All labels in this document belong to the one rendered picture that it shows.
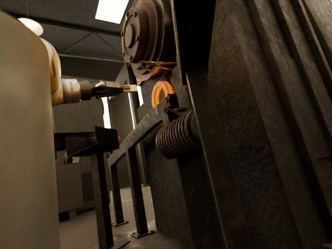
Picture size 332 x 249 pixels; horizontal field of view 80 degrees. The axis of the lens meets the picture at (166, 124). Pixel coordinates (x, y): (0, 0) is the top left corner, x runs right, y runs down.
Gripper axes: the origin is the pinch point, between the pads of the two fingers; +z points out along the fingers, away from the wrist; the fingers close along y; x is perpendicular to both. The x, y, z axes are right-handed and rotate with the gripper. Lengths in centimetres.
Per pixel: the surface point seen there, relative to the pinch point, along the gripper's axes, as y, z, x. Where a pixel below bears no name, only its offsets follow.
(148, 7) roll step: 4.7, 18.9, 41.5
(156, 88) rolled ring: -11.8, 21.0, 5.1
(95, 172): -59, -10, -29
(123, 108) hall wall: -1013, 384, 338
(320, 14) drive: 38, 112, 24
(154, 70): -6.6, 19.2, 12.8
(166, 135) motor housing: 20.6, -0.5, -26.2
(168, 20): 10.4, 23.3, 29.6
